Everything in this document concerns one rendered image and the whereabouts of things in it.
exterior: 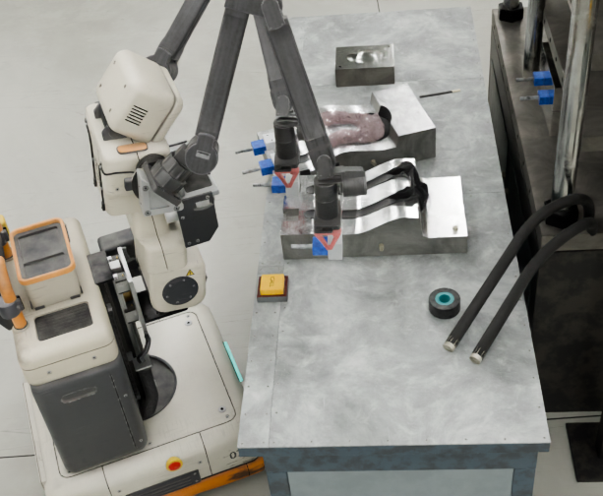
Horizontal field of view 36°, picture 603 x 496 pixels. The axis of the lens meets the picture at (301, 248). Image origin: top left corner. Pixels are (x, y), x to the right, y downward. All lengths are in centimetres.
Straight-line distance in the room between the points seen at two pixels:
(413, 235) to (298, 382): 53
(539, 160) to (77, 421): 155
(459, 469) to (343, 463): 27
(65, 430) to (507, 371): 122
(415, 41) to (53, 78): 238
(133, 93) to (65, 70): 303
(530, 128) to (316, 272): 92
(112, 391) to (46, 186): 196
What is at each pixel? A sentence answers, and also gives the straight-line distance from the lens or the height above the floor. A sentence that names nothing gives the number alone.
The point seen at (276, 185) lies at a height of 93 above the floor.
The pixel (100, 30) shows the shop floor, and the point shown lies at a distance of 562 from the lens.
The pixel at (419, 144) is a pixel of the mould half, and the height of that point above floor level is 86.
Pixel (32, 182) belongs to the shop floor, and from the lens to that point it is 451.
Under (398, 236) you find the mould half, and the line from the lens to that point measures 252.
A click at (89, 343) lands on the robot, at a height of 79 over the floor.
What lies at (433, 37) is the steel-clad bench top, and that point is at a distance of 351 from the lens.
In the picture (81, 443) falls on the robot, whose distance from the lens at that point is 277.
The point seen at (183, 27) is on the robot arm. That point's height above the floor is 135.
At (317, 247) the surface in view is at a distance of 239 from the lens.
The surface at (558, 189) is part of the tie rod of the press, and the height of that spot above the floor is 91.
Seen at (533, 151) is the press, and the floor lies 78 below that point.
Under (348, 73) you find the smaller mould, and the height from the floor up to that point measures 85.
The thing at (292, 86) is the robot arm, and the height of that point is 138.
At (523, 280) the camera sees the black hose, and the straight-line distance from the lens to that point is 241.
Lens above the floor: 254
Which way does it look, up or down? 42 degrees down
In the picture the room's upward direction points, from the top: 7 degrees counter-clockwise
